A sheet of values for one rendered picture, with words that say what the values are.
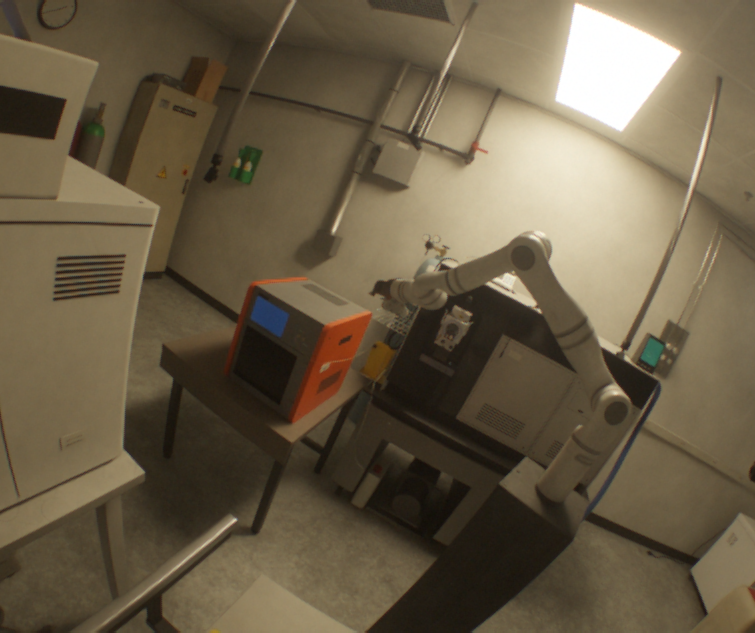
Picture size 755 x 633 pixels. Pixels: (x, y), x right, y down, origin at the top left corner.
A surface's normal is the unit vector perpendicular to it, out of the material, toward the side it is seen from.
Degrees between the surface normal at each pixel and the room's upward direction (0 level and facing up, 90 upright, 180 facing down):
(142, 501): 0
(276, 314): 90
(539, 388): 90
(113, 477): 0
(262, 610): 0
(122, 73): 90
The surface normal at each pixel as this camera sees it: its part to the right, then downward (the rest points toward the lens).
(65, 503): 0.39, -0.88
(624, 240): -0.34, 0.13
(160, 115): 0.85, 0.46
